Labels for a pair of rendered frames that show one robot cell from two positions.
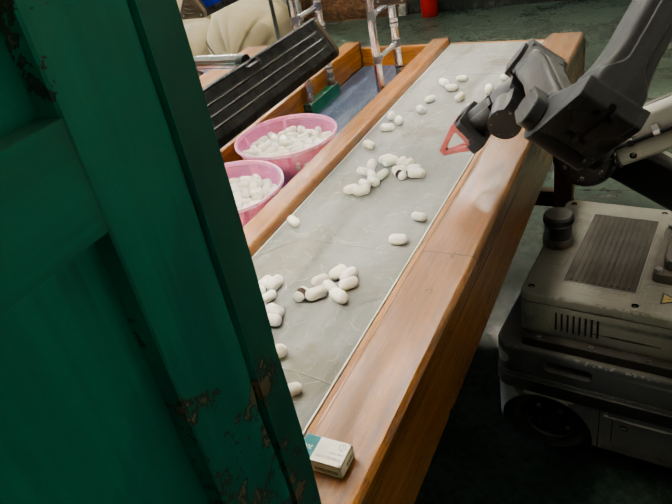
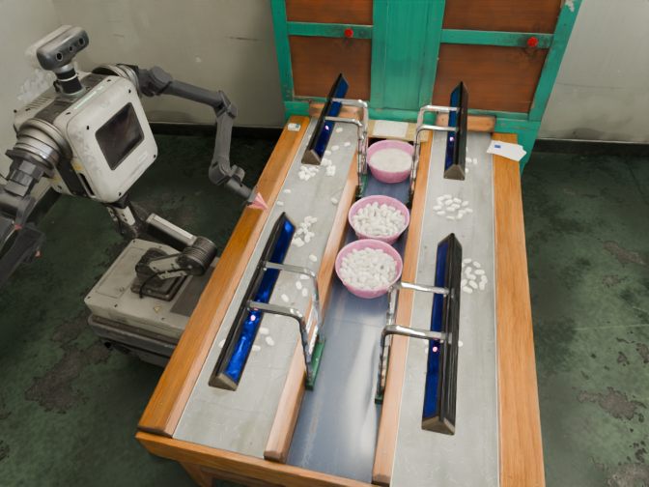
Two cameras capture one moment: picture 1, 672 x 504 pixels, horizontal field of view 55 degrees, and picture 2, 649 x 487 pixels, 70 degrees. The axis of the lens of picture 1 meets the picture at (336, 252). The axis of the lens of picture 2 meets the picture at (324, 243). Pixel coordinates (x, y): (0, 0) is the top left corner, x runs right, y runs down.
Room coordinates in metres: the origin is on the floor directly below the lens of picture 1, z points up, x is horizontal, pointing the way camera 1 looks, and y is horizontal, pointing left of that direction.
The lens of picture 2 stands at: (2.65, -0.43, 2.20)
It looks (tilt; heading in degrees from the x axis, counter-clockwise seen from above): 47 degrees down; 164
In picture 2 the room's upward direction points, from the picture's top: 4 degrees counter-clockwise
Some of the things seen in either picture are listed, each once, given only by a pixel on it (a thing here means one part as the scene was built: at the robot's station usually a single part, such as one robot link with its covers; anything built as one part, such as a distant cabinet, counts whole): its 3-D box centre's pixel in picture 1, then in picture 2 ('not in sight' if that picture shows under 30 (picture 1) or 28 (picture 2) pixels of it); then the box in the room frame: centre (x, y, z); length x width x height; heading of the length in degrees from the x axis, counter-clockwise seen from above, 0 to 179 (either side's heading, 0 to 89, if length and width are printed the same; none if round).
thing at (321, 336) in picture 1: (395, 175); (295, 238); (1.27, -0.16, 0.73); 1.81 x 0.30 x 0.02; 148
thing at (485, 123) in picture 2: not in sight; (465, 121); (0.88, 0.88, 0.83); 0.30 x 0.06 x 0.07; 58
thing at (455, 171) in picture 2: not in sight; (458, 126); (1.23, 0.59, 1.08); 0.62 x 0.08 x 0.07; 148
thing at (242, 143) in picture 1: (289, 151); (368, 271); (1.55, 0.07, 0.72); 0.27 x 0.27 x 0.10
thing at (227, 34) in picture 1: (246, 34); not in sight; (4.37, 0.29, 0.40); 0.74 x 0.56 x 0.38; 154
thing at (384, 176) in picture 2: not in sight; (391, 162); (0.93, 0.45, 0.72); 0.27 x 0.27 x 0.10
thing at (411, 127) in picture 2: not in sight; (397, 130); (0.75, 0.56, 0.77); 0.33 x 0.15 x 0.01; 58
